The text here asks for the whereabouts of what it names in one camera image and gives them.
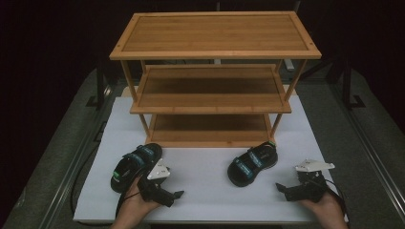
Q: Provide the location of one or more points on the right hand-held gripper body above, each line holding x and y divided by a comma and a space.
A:
310, 183

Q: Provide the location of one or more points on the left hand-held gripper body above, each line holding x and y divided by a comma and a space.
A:
158, 171

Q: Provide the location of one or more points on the wooden three-tier shoe rack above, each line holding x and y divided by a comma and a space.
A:
215, 33

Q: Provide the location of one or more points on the person's right hand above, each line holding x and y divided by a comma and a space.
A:
324, 210

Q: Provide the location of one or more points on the person's left hand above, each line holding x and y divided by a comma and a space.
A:
135, 206

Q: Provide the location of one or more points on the black metal stand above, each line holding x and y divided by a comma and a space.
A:
100, 84
347, 86

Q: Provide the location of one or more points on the small white block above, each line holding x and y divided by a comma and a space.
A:
289, 64

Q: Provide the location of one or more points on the aluminium frame rail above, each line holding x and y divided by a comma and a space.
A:
375, 165
68, 178

